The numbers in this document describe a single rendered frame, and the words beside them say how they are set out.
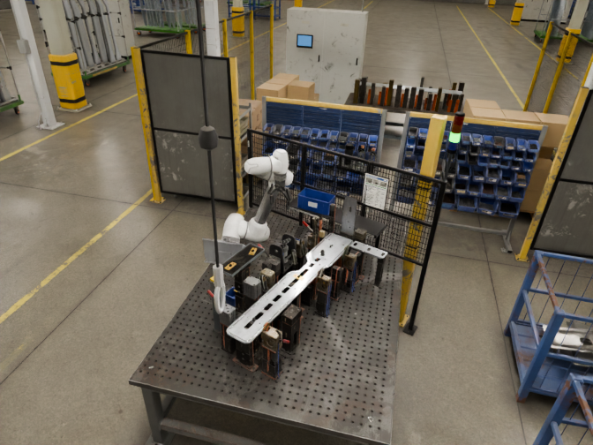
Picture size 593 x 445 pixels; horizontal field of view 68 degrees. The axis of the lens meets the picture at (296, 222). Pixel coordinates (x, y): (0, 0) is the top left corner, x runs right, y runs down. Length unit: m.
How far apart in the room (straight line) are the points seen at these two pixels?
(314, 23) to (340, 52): 0.77
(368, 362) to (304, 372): 0.44
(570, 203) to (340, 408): 3.67
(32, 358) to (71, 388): 0.53
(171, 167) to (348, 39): 5.13
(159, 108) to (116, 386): 3.28
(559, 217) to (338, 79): 5.80
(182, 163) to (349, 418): 4.06
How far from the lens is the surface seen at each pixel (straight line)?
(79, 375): 4.19
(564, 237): 5.80
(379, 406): 2.89
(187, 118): 5.64
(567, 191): 5.50
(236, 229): 3.78
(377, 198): 3.79
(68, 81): 10.42
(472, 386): 4.13
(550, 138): 6.29
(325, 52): 9.86
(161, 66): 5.61
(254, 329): 2.81
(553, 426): 3.38
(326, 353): 3.10
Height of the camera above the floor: 2.99
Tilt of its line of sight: 31 degrees down
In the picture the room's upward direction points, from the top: 2 degrees clockwise
